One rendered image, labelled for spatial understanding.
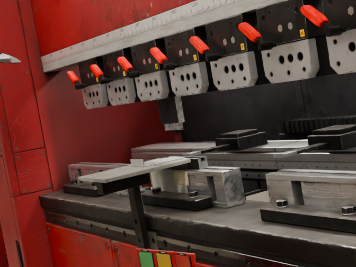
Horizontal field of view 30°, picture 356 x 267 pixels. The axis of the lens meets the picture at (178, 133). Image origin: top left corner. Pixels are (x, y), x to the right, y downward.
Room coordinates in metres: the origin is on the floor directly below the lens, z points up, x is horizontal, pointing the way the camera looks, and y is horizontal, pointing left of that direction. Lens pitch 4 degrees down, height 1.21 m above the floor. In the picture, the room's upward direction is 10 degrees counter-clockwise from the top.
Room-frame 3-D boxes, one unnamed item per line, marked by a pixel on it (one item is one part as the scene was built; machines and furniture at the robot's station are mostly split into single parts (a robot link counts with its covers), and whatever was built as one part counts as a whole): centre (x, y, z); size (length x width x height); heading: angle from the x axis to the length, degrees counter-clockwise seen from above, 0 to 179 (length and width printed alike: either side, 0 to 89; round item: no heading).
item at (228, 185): (1.86, -0.02, 0.92); 0.39 x 0.06 x 0.10; 31
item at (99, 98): (2.27, 0.23, 1.26); 0.15 x 0.09 x 0.17; 31
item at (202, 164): (1.89, 0.00, 0.98); 0.20 x 0.03 x 0.03; 31
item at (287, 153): (1.62, -0.34, 1.01); 0.26 x 0.12 x 0.05; 121
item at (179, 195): (1.84, 0.04, 0.89); 0.30 x 0.05 x 0.03; 31
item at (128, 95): (2.10, 0.13, 1.26); 0.15 x 0.09 x 0.17; 31
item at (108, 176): (1.83, 0.14, 1.00); 0.26 x 0.18 x 0.01; 121
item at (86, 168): (2.38, 0.29, 0.92); 0.50 x 0.06 x 0.10; 31
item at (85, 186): (2.39, 0.37, 0.89); 0.30 x 0.05 x 0.03; 31
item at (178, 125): (1.91, 0.01, 1.13); 0.10 x 0.02 x 0.10; 31
